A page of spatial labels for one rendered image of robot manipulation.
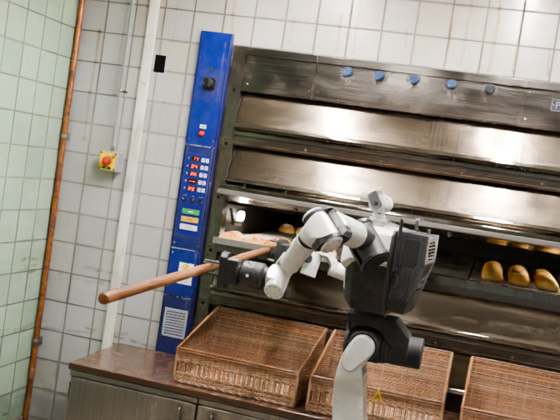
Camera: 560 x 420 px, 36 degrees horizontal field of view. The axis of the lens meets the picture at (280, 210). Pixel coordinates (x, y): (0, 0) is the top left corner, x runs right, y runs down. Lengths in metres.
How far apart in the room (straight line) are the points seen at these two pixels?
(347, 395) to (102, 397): 1.20
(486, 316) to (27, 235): 2.20
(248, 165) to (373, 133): 0.62
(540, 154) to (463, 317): 0.80
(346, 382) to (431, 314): 0.96
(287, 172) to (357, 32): 0.72
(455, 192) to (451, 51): 0.64
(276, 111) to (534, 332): 1.55
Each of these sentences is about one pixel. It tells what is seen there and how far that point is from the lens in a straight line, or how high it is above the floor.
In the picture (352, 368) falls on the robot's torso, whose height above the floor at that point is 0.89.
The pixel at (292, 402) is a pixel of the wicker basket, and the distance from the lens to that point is 3.64.
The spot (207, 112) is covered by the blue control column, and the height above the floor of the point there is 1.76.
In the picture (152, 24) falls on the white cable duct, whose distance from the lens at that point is 4.35.
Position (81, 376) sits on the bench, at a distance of 3.92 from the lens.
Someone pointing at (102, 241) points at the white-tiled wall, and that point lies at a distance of 4.40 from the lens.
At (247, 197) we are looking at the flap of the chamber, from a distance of 3.96.
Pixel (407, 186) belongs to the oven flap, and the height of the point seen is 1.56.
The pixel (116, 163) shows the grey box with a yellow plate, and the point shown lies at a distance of 4.29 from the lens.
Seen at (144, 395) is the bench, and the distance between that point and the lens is 3.80.
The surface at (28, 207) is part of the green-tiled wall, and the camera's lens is 4.32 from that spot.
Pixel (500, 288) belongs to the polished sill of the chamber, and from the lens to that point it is 3.97.
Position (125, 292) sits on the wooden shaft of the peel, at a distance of 2.17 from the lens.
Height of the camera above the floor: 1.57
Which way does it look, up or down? 3 degrees down
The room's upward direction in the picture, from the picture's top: 9 degrees clockwise
